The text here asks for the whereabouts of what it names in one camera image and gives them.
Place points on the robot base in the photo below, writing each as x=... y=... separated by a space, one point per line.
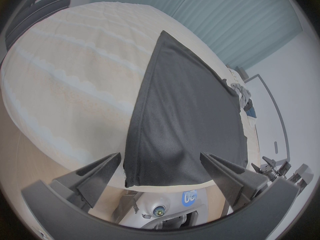
x=155 y=204

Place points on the black T-shirt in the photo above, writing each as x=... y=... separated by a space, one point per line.
x=185 y=121

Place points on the grey bedside table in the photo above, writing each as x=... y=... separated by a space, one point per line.
x=242 y=72

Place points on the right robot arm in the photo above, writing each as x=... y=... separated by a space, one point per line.
x=303 y=175

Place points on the black shiny garment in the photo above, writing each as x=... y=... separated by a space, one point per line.
x=248 y=106

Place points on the grey garment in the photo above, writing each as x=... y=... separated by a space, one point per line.
x=240 y=91

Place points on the black chest of drawers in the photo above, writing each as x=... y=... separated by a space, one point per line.
x=32 y=19

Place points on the dark blue garment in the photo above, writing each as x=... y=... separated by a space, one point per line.
x=251 y=112

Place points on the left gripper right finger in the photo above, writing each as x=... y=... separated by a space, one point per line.
x=225 y=179

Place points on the bed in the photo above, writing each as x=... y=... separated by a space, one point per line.
x=75 y=84

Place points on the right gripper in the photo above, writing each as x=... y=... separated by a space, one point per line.
x=271 y=174

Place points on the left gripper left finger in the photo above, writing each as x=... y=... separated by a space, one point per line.
x=97 y=179

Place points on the white printed pillow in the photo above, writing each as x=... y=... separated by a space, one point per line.
x=235 y=72

